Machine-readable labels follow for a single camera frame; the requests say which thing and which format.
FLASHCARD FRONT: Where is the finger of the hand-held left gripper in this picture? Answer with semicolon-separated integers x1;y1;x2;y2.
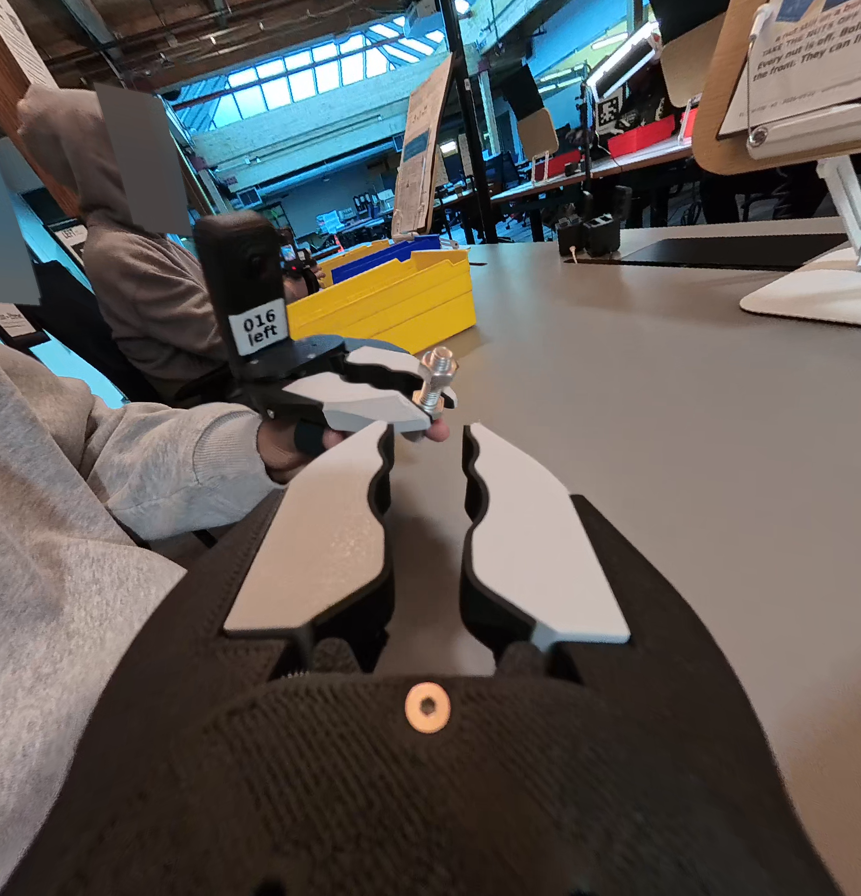
282;373;434;433
341;345;424;394

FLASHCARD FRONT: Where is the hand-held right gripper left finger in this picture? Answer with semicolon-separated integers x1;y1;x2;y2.
222;420;396;672

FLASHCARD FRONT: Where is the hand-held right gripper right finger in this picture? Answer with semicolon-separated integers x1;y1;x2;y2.
460;420;632;669

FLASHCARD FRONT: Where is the steel bolt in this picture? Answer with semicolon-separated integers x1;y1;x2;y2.
411;346;461;415

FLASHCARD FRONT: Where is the yellow plastic bin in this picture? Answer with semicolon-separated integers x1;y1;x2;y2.
318;240;392;273
287;248;478;344

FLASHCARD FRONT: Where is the person's left forearm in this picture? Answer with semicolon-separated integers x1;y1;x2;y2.
84;399;286;541

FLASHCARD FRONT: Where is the grey desk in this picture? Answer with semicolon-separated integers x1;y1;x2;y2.
283;217;861;896

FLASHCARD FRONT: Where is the wooden office desk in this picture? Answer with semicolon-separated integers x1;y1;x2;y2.
490;136;697;242

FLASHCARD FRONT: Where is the blue plastic bin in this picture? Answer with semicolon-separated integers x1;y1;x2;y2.
330;234;441;284

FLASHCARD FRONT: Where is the black office chair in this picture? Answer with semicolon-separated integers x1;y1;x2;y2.
35;259;158;403

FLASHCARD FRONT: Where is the brown document board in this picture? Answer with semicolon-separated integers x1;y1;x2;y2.
392;52;454;239

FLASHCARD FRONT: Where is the black pole with round disc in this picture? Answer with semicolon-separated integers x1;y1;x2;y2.
441;0;499;245

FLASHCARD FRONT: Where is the black and white marker sign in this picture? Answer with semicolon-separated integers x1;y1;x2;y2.
0;301;51;349

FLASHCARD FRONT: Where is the person's light sweater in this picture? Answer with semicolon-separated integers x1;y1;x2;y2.
0;336;193;896

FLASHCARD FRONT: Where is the black flat panel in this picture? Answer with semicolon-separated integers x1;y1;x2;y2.
647;0;731;44

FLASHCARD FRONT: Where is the printed instruction sheet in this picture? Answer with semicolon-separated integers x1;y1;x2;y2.
717;0;861;137

